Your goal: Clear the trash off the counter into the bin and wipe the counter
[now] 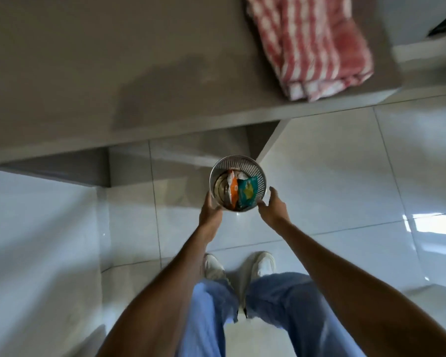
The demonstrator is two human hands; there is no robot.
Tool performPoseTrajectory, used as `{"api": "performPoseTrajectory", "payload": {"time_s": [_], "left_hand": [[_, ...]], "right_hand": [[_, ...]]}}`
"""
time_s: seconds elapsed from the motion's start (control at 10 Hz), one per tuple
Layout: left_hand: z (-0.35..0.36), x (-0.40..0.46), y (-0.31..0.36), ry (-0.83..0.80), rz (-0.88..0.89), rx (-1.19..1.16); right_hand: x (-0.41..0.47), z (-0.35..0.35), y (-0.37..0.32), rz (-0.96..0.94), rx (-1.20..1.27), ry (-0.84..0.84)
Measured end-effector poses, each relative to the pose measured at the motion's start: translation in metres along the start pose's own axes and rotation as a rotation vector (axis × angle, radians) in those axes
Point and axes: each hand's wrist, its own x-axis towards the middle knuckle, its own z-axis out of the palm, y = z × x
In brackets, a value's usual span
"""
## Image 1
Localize person's right hand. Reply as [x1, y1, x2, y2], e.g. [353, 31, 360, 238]
[257, 186, 291, 231]

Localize person's left hand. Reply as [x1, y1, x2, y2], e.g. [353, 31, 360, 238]
[198, 190, 223, 235]

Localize white mesh waste bin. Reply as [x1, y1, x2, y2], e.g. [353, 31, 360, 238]
[209, 155, 267, 212]

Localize person's left forearm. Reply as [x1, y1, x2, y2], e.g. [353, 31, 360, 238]
[96, 225, 217, 357]

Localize person's right forearm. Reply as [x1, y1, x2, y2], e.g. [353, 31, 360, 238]
[272, 218, 446, 357]

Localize teal snack wrapper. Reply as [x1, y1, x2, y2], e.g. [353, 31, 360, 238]
[238, 177, 258, 207]

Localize orange and white wrapper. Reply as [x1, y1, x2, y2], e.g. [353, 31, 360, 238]
[226, 170, 248, 205]

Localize person's left white shoe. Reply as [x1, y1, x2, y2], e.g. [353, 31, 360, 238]
[202, 253, 231, 285]

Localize person's white shoe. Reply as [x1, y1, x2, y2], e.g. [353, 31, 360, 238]
[248, 251, 276, 279]
[202, 253, 231, 285]

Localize person's right white shoe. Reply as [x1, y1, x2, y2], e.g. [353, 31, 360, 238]
[248, 251, 276, 279]

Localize person's blue jeans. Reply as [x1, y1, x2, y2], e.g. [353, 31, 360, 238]
[177, 272, 367, 357]

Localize grey table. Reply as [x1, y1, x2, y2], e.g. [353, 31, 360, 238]
[0, 0, 403, 188]

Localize red and white checked cloth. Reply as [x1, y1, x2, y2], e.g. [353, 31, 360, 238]
[245, 0, 374, 102]

